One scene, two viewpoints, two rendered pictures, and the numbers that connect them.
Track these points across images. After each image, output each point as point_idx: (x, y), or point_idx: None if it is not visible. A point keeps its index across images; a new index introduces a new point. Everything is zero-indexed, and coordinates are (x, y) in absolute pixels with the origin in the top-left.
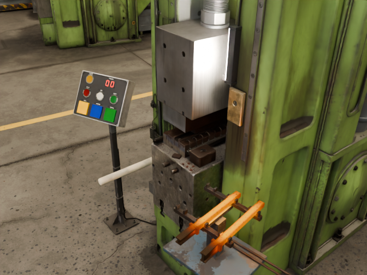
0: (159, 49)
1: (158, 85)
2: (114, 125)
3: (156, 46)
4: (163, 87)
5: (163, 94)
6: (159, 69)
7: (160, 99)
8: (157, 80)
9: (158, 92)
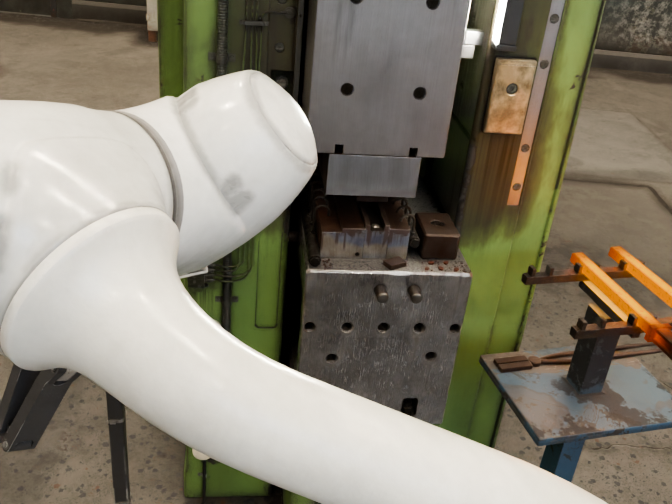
0: (333, 11)
1: (314, 112)
2: (196, 273)
3: (319, 4)
4: (339, 109)
5: (334, 129)
6: (327, 66)
7: (323, 145)
8: (313, 99)
9: (314, 130)
